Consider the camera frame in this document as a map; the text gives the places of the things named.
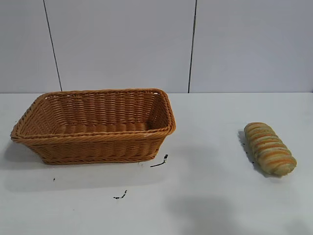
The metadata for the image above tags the long striped bread loaf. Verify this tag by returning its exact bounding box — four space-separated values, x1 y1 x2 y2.
244 122 297 176

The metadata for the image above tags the brown wicker rectangular basket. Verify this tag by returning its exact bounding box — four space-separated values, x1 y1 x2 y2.
10 88 177 165

